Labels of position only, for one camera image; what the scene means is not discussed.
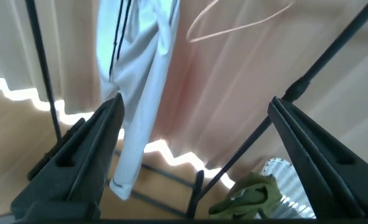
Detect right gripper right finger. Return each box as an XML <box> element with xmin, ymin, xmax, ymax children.
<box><xmin>267</xmin><ymin>95</ymin><xmax>368</xmax><ymax>219</ymax></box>

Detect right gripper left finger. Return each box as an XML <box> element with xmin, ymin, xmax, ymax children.
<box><xmin>11</xmin><ymin>92</ymin><xmax>125</xmax><ymax>220</ymax></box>

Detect green garment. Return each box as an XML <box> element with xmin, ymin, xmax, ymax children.
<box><xmin>208</xmin><ymin>172</ymin><xmax>283</xmax><ymax>220</ymax></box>

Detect pale grey shorts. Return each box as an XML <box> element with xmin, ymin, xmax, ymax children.
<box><xmin>95</xmin><ymin>0</ymin><xmax>181</xmax><ymax>202</ymax></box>

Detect white laundry basket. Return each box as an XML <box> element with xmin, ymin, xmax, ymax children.
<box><xmin>255</xmin><ymin>157</ymin><xmax>317</xmax><ymax>219</ymax></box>

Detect black clothes rack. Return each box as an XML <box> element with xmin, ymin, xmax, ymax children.
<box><xmin>24</xmin><ymin>0</ymin><xmax>368</xmax><ymax>219</ymax></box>

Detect pink clothes hanger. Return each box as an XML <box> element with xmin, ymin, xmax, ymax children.
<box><xmin>186</xmin><ymin>0</ymin><xmax>296</xmax><ymax>44</ymax></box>

